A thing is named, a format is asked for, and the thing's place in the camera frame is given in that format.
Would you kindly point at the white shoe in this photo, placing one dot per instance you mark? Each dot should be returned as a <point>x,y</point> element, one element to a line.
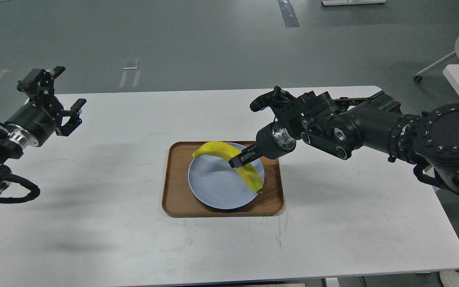
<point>449,278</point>

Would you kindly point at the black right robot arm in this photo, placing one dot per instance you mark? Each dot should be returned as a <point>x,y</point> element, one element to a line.
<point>429,141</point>

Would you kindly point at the brown wooden tray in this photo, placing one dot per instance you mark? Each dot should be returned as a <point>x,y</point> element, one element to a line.
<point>179,201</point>

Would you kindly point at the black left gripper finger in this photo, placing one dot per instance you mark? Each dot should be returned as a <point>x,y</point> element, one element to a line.
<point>68,120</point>
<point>38,86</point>

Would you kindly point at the yellow banana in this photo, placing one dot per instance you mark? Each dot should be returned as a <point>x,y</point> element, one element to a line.
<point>223,150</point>

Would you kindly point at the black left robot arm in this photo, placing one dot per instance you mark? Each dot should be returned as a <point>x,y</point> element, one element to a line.
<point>14,189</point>

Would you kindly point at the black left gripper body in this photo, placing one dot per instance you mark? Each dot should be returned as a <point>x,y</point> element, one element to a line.
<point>38,122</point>

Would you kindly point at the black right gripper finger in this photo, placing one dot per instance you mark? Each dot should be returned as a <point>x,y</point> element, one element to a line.
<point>242,159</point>
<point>250,152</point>

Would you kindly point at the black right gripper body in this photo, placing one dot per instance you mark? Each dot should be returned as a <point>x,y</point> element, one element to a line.
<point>274,141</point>

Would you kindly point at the light blue plate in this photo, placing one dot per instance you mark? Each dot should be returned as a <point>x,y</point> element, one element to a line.
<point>213,181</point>

